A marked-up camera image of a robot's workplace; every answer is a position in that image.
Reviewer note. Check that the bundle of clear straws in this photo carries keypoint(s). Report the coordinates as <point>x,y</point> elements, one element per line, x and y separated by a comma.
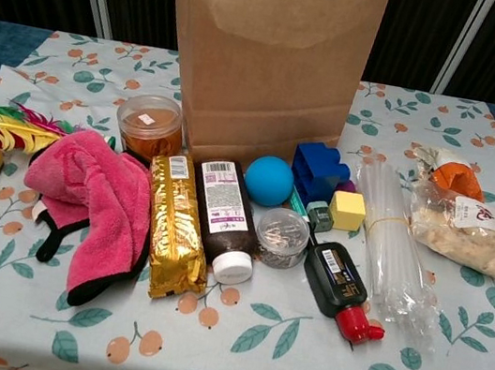
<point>386,237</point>

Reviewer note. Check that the orange snack bag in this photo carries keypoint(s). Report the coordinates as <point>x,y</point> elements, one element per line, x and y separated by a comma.
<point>459,180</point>

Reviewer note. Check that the clear bag of chips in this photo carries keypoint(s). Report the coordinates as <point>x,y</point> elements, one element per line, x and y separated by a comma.
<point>467,236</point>

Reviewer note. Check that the brown paper bag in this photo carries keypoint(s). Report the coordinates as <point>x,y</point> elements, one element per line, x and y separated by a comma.
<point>265,79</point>

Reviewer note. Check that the blue ball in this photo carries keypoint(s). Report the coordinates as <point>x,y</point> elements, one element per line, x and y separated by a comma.
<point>269,181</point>

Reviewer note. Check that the brown bottle with white cap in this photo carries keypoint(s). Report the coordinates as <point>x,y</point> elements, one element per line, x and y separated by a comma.
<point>223,214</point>

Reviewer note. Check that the teal tube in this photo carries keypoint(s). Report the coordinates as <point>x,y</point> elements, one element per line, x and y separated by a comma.
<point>299,203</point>

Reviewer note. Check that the clear jar of paper clips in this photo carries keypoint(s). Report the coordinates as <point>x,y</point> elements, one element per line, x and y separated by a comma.
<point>281,240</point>

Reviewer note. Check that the blue plastic block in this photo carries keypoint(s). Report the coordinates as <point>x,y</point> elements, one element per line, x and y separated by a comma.
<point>318,171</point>

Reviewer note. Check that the small green box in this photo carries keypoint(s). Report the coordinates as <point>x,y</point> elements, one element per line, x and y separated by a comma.
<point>319,217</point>

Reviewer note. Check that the gold foil packet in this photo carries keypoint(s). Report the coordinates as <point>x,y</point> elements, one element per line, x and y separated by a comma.
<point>175,230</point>

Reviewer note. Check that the small purple toy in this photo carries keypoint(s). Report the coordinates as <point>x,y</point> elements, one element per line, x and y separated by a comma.
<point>347,187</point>

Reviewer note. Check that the yellow cube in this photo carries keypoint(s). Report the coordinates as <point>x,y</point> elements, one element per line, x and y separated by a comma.
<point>346,211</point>

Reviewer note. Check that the amber plastic jar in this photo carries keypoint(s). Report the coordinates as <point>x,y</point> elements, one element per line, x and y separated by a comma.
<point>148,125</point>

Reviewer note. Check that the black bottle with red cap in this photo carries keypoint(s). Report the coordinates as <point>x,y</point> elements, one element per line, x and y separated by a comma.
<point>336,280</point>

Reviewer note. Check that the pink cloth with black trim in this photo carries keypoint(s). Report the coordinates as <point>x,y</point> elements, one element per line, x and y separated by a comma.
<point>102,199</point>

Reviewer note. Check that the floral print tablecloth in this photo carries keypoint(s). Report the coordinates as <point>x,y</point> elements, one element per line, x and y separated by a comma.
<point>246,360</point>

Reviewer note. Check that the green and pink feathers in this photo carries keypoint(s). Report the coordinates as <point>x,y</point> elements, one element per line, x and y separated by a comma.
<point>26,117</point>

